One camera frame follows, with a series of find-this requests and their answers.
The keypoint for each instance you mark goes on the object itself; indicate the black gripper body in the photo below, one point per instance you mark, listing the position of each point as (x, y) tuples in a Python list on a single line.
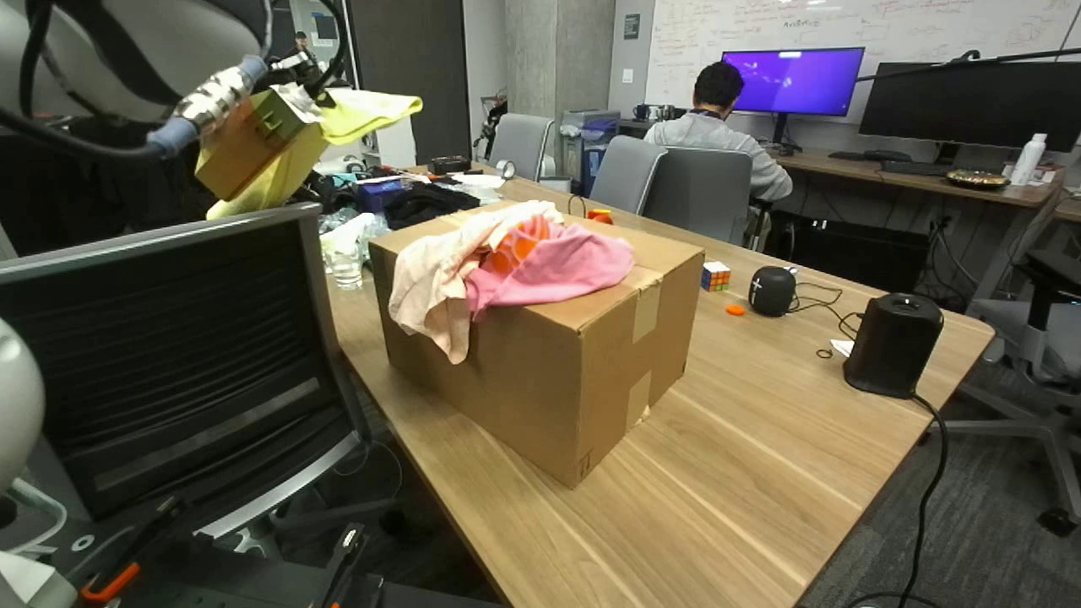
[(300, 70)]

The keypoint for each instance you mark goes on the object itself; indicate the yellow green shirt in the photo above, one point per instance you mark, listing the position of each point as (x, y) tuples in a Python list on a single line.
[(371, 111)]

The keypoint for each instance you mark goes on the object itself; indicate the peach shirt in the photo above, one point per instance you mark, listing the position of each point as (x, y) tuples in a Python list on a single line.
[(433, 282)]

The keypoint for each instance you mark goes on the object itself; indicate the pink shirt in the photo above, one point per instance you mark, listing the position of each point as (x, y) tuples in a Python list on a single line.
[(563, 272)]

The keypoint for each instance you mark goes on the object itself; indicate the white box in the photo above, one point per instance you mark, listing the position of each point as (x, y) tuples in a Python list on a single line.
[(399, 145)]

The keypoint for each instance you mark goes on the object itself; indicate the black mesh office chair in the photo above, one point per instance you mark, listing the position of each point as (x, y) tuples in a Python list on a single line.
[(147, 360)]

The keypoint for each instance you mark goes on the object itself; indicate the large brown cardboard box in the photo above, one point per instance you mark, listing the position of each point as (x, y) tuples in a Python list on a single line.
[(541, 381)]

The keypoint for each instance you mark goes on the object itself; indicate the dark grey office chair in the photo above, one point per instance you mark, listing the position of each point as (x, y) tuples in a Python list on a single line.
[(698, 198)]

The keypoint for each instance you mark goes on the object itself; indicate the black swivel chair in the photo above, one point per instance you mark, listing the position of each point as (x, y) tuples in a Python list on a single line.
[(1050, 339)]

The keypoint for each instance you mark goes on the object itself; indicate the clear plastic wrapping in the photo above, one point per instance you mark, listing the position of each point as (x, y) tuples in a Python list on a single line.
[(353, 253)]

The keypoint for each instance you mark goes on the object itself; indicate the blue bin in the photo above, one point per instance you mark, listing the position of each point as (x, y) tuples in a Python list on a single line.
[(591, 163)]

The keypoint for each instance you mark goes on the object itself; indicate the seated person in grey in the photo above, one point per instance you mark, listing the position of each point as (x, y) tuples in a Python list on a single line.
[(719, 135)]

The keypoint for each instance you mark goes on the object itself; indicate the rubiks cube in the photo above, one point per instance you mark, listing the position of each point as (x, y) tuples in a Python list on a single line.
[(716, 276)]

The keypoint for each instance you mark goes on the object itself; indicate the purple lit monitor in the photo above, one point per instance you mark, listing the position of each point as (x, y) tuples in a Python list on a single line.
[(795, 82)]

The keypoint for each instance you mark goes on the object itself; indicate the small orange block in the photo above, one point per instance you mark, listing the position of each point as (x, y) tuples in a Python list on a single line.
[(734, 307)]

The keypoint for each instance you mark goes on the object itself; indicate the small round black speaker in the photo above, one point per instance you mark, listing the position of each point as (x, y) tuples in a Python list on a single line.
[(770, 291)]

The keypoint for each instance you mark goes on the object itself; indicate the black orange clamp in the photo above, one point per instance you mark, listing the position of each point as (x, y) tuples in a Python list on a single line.
[(109, 581)]

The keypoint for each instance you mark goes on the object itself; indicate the wooden office desk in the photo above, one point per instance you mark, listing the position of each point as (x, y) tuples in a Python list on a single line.
[(889, 174)]

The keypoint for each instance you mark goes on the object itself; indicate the small white plug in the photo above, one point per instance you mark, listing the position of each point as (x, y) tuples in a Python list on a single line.
[(842, 350)]

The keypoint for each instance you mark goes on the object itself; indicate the tall black cylindrical speaker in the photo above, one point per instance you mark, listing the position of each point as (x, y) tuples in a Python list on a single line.
[(895, 341)]

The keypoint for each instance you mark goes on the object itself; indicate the wide black monitor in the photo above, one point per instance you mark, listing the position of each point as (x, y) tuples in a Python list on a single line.
[(967, 101)]

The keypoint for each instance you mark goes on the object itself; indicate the white plastic bottle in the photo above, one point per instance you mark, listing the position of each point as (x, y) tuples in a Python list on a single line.
[(1028, 163)]

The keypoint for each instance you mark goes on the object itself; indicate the dark wall switch plate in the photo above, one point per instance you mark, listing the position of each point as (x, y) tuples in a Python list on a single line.
[(630, 25)]

